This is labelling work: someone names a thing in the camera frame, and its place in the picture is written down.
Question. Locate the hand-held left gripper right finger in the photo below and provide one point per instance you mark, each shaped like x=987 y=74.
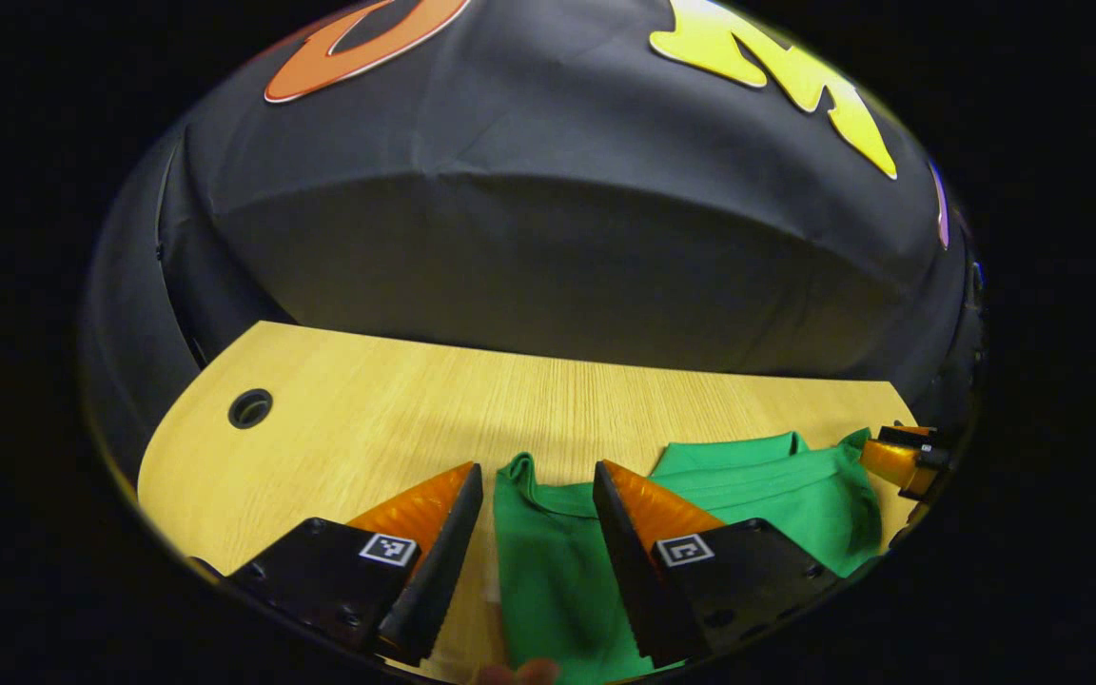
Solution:
x=629 y=571

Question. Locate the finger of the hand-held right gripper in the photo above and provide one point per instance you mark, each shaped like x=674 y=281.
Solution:
x=924 y=461

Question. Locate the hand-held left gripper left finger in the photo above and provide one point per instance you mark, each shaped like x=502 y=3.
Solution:
x=443 y=571

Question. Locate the green T-shirt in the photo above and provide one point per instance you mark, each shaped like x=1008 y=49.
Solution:
x=548 y=571

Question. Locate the black backdrop cloth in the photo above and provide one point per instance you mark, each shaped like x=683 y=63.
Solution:
x=557 y=238

